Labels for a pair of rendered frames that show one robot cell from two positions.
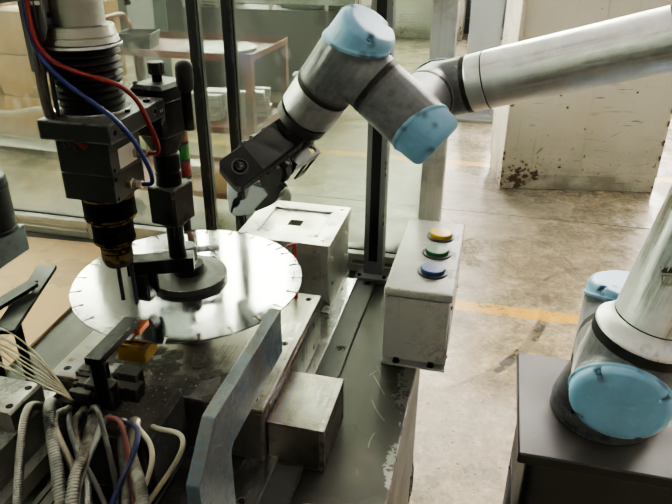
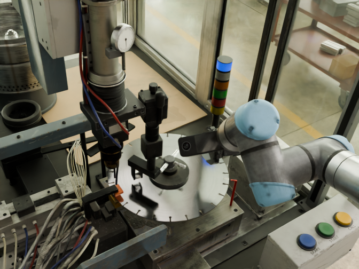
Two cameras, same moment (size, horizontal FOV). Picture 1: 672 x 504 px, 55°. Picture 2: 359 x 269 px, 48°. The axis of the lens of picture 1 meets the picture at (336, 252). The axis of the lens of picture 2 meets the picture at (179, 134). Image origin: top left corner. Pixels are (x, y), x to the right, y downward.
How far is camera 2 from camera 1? 51 cm
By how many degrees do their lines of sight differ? 36
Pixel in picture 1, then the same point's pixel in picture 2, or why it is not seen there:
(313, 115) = (226, 143)
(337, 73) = (234, 134)
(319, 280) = not seen: hidden behind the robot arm
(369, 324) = not seen: hidden behind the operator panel
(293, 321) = (215, 219)
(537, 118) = not seen: outside the picture
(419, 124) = (259, 189)
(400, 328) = (270, 259)
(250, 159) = (193, 144)
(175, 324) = (137, 198)
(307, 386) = (191, 259)
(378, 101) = (246, 162)
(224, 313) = (161, 205)
